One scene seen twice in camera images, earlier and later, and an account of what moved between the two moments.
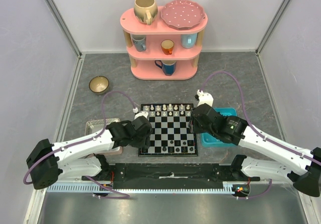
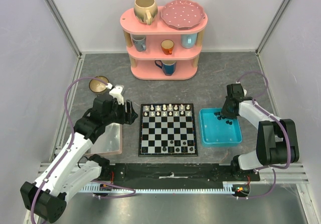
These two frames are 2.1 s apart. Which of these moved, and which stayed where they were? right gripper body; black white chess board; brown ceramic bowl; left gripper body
Moved: left gripper body; right gripper body
Stayed: brown ceramic bowl; black white chess board
